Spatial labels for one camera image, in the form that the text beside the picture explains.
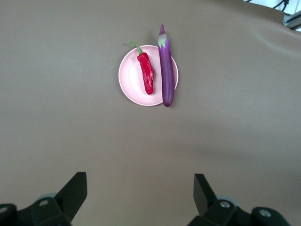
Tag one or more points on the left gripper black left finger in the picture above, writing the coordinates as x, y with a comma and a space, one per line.
73, 193

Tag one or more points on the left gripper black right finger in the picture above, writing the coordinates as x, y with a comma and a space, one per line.
202, 195

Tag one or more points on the purple eggplant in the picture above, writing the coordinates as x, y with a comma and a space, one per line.
167, 75

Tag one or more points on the red chili pepper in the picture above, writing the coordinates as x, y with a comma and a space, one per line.
147, 73

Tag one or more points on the brown table mat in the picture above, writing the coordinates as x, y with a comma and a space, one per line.
70, 117

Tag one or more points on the pink round plate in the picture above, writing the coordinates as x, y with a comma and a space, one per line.
131, 77

